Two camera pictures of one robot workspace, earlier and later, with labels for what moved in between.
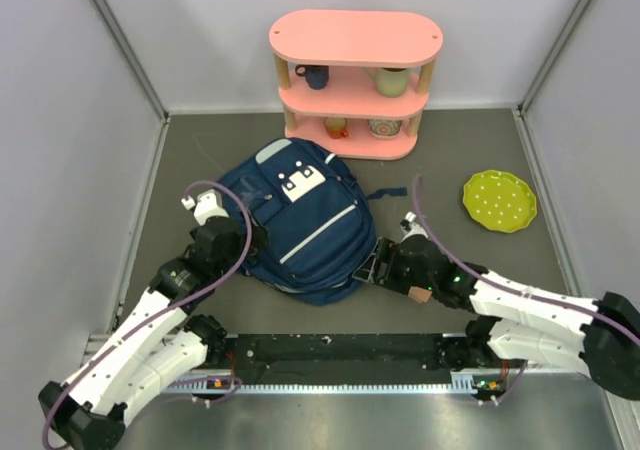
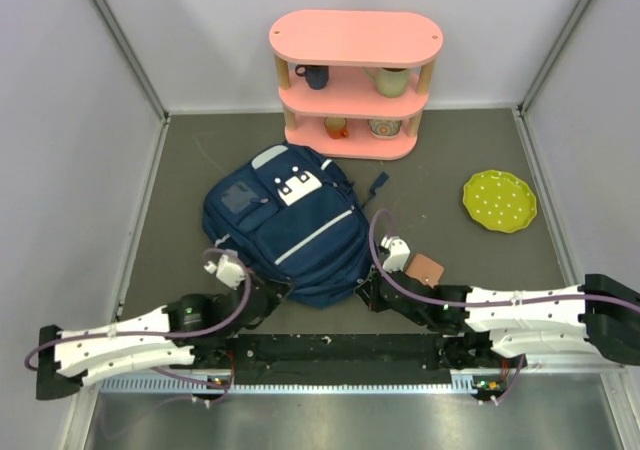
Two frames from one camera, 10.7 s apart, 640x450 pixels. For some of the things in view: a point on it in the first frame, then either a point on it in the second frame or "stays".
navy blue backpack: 319,224 stays
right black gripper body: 404,277 to 384,303
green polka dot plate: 499,202 stays
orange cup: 336,127 stays
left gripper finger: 261,239 to 279,289
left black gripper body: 239,248 to 272,302
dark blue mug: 316,76 stays
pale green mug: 390,82 stays
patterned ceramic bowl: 385,128 stays
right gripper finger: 374,269 to 365,292
